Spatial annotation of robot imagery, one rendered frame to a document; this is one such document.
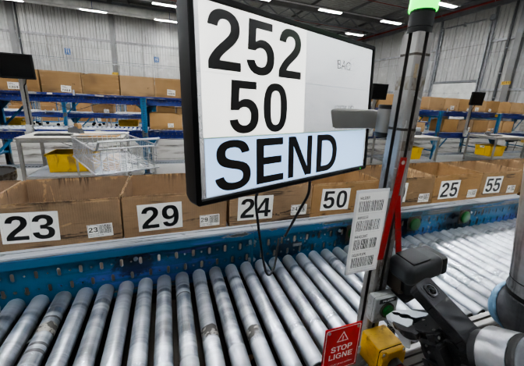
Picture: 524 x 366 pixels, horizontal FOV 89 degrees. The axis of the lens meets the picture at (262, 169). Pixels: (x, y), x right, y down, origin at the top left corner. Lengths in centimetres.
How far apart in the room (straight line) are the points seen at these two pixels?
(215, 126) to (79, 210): 80
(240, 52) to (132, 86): 515
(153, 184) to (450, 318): 118
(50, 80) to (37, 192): 447
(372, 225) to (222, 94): 42
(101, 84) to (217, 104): 525
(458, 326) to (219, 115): 53
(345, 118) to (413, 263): 35
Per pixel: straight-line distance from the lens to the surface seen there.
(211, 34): 42
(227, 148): 42
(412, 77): 62
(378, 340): 79
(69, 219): 115
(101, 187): 140
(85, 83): 569
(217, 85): 42
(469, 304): 129
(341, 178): 169
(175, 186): 137
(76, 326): 106
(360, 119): 66
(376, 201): 61
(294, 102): 52
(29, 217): 118
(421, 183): 170
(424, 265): 71
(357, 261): 65
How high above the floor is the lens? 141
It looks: 14 degrees down
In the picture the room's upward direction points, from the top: 3 degrees clockwise
